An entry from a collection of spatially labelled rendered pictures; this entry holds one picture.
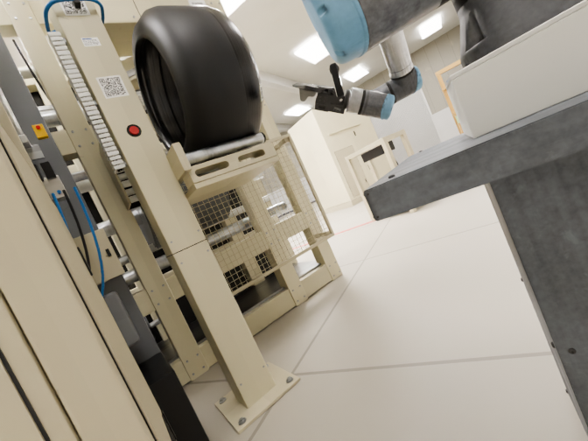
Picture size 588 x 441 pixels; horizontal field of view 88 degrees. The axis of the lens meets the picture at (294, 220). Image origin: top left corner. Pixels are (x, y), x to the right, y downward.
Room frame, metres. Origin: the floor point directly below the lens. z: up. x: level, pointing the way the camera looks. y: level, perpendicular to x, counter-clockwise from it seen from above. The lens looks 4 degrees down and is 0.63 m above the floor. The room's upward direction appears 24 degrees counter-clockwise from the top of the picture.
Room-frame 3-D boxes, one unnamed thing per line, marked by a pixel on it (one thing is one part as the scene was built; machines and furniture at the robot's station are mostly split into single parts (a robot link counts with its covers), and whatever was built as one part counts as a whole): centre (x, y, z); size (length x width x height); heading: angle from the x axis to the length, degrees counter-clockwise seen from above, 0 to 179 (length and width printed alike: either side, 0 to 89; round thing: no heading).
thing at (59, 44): (1.06, 0.46, 1.19); 0.05 x 0.04 x 0.48; 32
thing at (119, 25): (1.60, 0.26, 1.71); 0.61 x 0.25 x 0.15; 122
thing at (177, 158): (1.19, 0.35, 0.90); 0.40 x 0.03 x 0.10; 32
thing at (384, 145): (3.30, -1.12, 0.40); 0.60 x 0.35 x 0.80; 29
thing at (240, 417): (1.13, 0.41, 0.01); 0.27 x 0.27 x 0.02; 32
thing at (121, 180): (1.48, 0.59, 1.05); 0.20 x 0.15 x 0.30; 122
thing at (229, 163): (1.16, 0.13, 0.84); 0.36 x 0.09 x 0.06; 122
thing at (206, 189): (1.28, 0.20, 0.80); 0.37 x 0.36 x 0.02; 32
